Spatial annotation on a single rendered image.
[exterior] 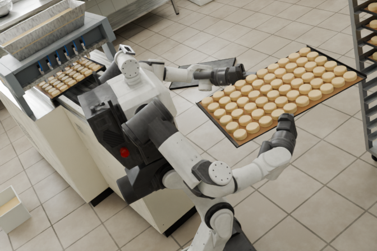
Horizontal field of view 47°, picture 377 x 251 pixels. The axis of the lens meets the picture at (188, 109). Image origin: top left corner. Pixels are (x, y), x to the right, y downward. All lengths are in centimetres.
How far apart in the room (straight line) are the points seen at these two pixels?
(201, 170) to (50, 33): 170
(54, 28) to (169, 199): 124
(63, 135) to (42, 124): 17
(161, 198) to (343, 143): 127
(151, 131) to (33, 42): 153
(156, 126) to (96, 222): 189
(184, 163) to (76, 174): 181
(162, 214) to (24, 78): 117
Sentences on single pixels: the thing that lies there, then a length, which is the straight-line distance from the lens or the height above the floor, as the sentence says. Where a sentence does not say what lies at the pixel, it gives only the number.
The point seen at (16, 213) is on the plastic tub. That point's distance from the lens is 353.
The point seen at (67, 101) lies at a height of 90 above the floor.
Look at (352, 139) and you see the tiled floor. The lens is 308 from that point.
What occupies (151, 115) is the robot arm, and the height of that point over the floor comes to 133.
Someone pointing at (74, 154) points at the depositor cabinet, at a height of 48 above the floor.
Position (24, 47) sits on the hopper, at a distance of 275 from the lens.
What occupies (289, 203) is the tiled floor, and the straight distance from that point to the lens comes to 274.
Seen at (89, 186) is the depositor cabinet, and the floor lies 20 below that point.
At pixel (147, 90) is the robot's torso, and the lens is 149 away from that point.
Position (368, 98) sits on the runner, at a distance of 256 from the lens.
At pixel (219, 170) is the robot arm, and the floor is 115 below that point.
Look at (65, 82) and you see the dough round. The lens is 290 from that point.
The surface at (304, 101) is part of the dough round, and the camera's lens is 174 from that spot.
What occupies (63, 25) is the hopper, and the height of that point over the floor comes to 125.
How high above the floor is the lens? 204
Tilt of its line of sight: 33 degrees down
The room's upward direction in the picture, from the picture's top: 21 degrees counter-clockwise
